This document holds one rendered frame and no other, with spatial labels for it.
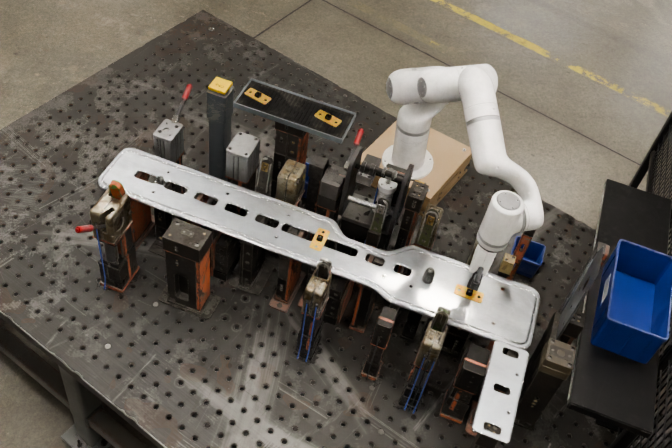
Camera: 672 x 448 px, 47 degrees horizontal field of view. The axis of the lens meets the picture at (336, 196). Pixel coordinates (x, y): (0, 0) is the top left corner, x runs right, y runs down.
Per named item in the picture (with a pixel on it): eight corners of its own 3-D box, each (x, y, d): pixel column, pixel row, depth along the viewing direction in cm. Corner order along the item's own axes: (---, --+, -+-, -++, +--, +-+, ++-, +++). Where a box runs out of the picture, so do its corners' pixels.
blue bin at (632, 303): (588, 344, 214) (606, 318, 205) (602, 264, 235) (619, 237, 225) (647, 366, 212) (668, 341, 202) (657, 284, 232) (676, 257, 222)
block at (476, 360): (434, 416, 230) (455, 368, 210) (443, 385, 238) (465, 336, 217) (464, 428, 229) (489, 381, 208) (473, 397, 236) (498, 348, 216)
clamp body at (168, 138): (152, 210, 271) (146, 134, 245) (168, 188, 278) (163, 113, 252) (177, 219, 270) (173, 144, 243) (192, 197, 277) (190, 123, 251)
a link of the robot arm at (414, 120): (392, 115, 277) (399, 61, 260) (442, 110, 280) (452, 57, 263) (400, 138, 269) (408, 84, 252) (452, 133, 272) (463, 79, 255)
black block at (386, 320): (354, 380, 236) (368, 327, 214) (365, 351, 243) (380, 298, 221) (379, 389, 235) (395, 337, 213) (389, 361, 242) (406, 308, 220)
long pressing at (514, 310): (88, 191, 236) (87, 187, 235) (126, 145, 251) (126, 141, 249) (528, 354, 215) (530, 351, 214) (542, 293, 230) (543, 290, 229)
